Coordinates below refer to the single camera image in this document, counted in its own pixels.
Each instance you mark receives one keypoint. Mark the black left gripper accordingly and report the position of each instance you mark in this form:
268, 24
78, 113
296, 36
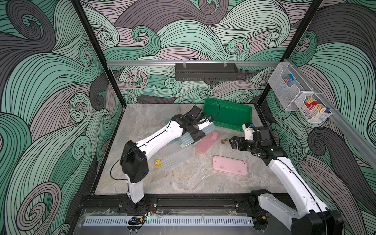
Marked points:
198, 135

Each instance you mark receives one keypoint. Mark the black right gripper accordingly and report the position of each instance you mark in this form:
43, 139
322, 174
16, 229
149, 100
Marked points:
240, 144

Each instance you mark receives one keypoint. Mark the pink translucent pencil case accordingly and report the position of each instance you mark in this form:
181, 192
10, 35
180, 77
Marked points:
207, 142

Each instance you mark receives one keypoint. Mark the teal ribbed pencil case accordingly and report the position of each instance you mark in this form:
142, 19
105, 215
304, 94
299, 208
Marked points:
195, 132

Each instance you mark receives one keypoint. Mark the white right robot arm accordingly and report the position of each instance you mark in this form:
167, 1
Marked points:
310, 216

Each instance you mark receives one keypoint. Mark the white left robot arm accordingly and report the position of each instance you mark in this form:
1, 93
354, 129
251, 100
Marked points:
135, 156

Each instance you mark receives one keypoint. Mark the pink flat lidded box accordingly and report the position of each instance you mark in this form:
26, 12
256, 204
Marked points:
230, 166

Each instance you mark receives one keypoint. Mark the green plastic storage box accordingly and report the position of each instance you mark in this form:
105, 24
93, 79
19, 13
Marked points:
228, 114

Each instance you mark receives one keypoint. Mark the clear ribbed pencil case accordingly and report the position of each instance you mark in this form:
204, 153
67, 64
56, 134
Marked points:
176, 159

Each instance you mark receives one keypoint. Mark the red box in bin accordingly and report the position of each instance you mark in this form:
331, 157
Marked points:
311, 103

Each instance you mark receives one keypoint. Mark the gold chess pawn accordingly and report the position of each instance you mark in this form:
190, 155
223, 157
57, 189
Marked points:
224, 141

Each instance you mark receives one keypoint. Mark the blue packet in bin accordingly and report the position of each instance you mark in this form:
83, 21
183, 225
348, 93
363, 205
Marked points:
289, 79

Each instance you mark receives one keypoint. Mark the black wall shelf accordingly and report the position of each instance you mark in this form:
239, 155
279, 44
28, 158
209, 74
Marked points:
208, 73

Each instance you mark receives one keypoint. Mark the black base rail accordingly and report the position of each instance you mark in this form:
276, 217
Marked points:
238, 202

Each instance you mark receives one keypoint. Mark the clear wall bin near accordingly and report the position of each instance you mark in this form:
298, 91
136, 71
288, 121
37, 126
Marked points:
316, 115

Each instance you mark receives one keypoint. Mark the aluminium wall rail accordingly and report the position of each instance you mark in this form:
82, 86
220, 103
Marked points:
112, 63

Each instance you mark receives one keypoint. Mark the white slotted cable duct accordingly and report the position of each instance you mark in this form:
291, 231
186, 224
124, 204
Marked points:
239, 221

